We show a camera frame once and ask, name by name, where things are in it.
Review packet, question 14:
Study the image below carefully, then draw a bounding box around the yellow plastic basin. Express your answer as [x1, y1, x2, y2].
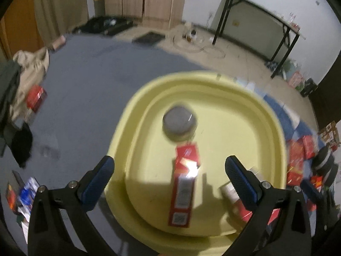
[105, 72, 287, 255]

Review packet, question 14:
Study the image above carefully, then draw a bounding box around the beige cloth pile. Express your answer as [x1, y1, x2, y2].
[9, 47, 50, 121]

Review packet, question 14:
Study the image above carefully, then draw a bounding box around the pink bag by wall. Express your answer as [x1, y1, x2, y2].
[288, 71, 303, 89]

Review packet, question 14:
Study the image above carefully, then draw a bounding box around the red white cigarette pack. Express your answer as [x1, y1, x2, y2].
[220, 166, 280, 225]

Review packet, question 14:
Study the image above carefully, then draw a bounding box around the grey bed sheet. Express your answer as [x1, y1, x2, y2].
[0, 33, 206, 256]

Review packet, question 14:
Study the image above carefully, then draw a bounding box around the black folding table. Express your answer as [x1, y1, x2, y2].
[212, 0, 306, 78]

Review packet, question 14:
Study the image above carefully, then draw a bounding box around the long red carton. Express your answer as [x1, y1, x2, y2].
[168, 143, 201, 228]

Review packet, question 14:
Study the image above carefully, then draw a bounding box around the large red flat box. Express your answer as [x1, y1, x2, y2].
[287, 135, 318, 187]

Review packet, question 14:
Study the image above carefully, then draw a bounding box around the black bag by wall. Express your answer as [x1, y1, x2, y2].
[300, 78, 317, 97]

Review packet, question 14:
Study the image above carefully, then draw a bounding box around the blue white plush rug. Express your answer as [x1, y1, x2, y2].
[234, 77, 326, 150]

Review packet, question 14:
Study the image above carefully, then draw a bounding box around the black open case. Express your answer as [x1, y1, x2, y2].
[72, 16, 134, 36]

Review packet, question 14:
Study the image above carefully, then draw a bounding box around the round grey tin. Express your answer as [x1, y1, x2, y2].
[162, 105, 198, 142]

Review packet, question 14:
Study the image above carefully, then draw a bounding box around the red pack on bed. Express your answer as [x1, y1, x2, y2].
[26, 85, 47, 113]

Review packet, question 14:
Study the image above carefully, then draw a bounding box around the large black foam cylinder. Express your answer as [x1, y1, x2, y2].
[312, 146, 339, 188]

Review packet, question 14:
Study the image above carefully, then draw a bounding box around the black tray on floor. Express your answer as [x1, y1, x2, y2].
[132, 32, 165, 46]

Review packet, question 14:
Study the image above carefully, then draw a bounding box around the white cable on floor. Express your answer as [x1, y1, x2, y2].
[172, 30, 227, 59]

